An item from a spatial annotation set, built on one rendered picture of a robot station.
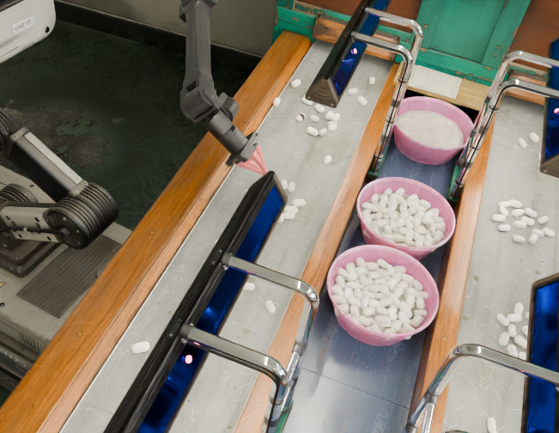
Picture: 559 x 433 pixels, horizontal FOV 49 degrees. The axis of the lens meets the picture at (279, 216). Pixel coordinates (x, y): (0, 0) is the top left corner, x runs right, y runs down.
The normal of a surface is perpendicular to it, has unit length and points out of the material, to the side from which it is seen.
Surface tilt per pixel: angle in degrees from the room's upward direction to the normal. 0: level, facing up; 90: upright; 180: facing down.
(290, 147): 0
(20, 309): 0
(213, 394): 0
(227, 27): 90
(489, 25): 90
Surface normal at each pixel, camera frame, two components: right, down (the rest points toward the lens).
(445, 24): -0.33, 0.65
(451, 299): 0.12, -0.69
